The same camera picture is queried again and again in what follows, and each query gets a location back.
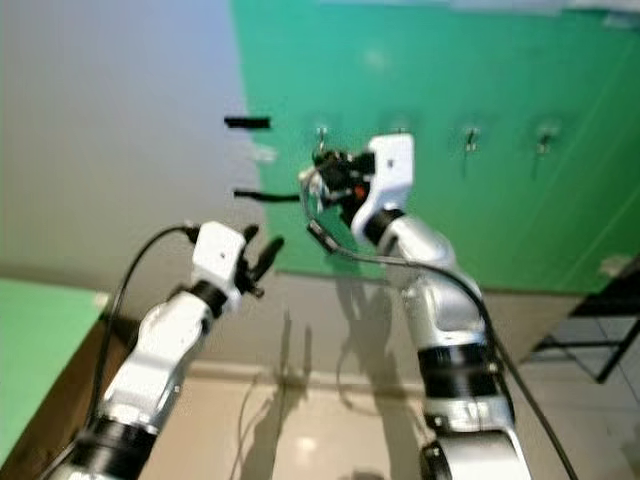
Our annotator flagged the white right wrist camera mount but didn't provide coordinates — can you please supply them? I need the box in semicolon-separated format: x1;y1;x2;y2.
360;133;416;236

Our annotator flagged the brown wooden table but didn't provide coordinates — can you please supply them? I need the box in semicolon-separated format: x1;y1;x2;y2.
0;300;131;480

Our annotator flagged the green wall sheet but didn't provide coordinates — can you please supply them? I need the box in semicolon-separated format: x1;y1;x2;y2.
230;0;640;294

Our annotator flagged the long black tape strip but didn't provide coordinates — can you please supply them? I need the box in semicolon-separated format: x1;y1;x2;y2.
233;188;301;202

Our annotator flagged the black metal frame table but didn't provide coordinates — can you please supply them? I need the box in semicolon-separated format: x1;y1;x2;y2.
530;255;640;384

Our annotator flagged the short black tape strip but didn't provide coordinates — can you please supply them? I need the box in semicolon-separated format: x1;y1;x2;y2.
224;116;273;130

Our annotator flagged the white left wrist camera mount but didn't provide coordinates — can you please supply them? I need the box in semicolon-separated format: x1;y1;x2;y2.
192;220;247;291

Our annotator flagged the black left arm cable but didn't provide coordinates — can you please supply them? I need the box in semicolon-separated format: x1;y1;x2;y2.
95;223;206;401

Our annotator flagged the key bunch with white fob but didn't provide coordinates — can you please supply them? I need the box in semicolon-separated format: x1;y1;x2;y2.
297;165;336;226

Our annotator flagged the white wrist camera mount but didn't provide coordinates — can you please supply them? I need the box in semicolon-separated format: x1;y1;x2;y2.
360;133;416;236
192;220;247;291

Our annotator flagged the green table mat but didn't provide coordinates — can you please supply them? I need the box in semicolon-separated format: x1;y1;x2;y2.
0;278;109;461

